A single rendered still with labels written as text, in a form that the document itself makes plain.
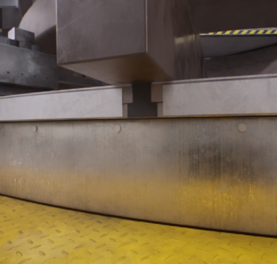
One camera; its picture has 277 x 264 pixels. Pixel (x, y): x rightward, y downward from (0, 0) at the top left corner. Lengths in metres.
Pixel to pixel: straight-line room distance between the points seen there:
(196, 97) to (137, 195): 0.26
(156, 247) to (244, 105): 0.31
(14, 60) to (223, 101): 1.25
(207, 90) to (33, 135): 0.49
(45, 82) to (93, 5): 1.22
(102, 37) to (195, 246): 0.38
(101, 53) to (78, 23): 0.06
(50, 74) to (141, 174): 1.17
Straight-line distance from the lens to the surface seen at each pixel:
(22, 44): 1.67
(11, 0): 3.98
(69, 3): 0.37
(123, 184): 0.54
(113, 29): 0.32
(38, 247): 0.49
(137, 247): 0.45
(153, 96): 0.47
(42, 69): 1.55
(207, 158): 0.49
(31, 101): 0.67
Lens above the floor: 0.22
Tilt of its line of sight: level
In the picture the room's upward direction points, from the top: 1 degrees counter-clockwise
